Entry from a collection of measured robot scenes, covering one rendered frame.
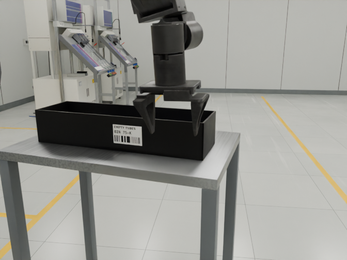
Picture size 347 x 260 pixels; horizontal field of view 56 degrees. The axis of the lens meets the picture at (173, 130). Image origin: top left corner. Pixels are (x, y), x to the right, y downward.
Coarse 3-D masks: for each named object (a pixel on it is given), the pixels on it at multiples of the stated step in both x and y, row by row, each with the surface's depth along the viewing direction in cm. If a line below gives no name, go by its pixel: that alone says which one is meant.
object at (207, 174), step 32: (0, 160) 102; (32, 160) 98; (64, 160) 94; (96, 160) 93; (128, 160) 93; (160, 160) 93; (192, 160) 93; (224, 160) 93; (224, 224) 129; (96, 256) 159; (224, 256) 132
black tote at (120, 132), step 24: (48, 120) 106; (72, 120) 103; (96, 120) 100; (120, 120) 98; (168, 120) 93; (72, 144) 106; (96, 144) 103; (120, 144) 100; (144, 144) 97; (168, 144) 95; (192, 144) 92
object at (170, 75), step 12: (156, 60) 57; (168, 60) 56; (180, 60) 56; (156, 72) 57; (168, 72) 56; (180, 72) 57; (144, 84) 60; (156, 84) 58; (168, 84) 57; (180, 84) 58; (192, 84) 58
